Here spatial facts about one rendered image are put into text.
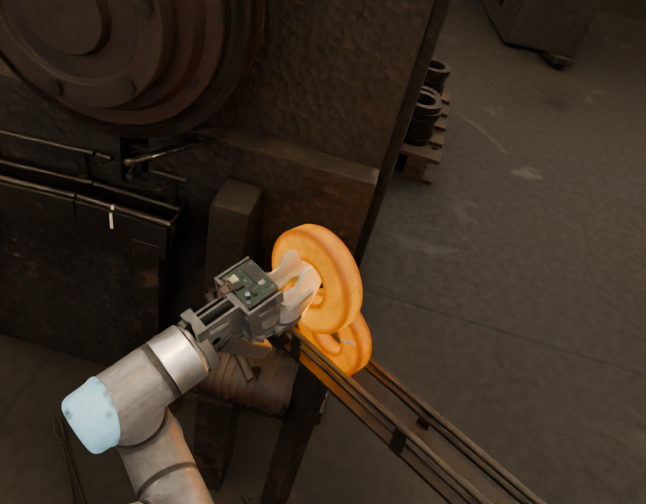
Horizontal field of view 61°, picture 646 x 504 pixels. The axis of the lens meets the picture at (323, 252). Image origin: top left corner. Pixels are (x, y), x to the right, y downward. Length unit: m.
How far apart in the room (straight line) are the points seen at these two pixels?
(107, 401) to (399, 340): 1.43
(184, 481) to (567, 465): 1.45
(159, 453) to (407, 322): 1.43
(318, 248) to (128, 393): 0.29
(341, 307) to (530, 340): 1.54
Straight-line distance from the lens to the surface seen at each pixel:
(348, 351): 0.93
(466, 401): 1.91
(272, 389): 1.12
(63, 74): 0.93
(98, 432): 0.65
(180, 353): 0.65
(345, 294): 0.72
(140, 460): 0.72
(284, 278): 0.74
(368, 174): 1.06
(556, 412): 2.05
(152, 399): 0.66
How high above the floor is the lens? 1.43
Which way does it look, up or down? 41 degrees down
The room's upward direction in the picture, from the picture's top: 15 degrees clockwise
